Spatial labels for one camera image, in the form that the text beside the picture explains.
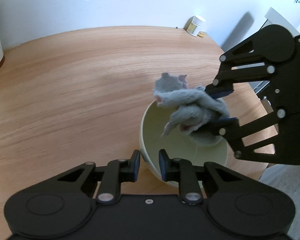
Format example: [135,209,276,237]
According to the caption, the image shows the pale green ceramic bowl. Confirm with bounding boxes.
[139,101,228,179]

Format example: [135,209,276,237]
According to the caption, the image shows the grey pink microfibre cloth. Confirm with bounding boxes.
[153,73,230,146]

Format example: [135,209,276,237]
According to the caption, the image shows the white grey appliance cabinet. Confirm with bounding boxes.
[221,6,300,100]

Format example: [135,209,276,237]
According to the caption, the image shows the white pill jar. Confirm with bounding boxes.
[186,15,206,36]

